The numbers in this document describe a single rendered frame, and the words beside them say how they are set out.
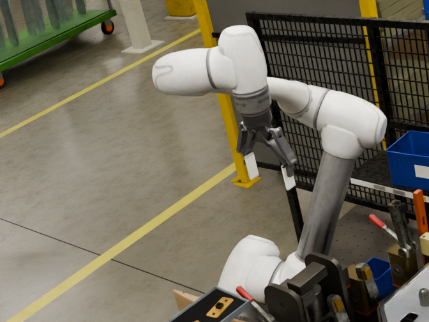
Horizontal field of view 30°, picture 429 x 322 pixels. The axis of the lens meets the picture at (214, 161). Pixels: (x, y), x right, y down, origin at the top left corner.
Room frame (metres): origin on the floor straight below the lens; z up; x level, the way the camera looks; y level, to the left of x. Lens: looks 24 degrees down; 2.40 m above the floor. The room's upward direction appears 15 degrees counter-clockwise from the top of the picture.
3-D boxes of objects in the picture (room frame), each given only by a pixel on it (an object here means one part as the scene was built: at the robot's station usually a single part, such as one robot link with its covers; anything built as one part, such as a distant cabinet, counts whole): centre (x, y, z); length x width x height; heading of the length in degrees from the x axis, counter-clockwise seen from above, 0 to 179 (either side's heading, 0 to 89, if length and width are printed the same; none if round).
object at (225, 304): (1.79, 0.09, 1.17); 0.08 x 0.04 x 0.01; 139
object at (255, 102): (1.86, -0.13, 1.69); 0.09 x 0.09 x 0.06
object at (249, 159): (1.92, -0.09, 1.48); 0.03 x 0.01 x 0.07; 126
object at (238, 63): (1.87, -0.12, 1.80); 0.13 x 0.11 x 0.16; 68
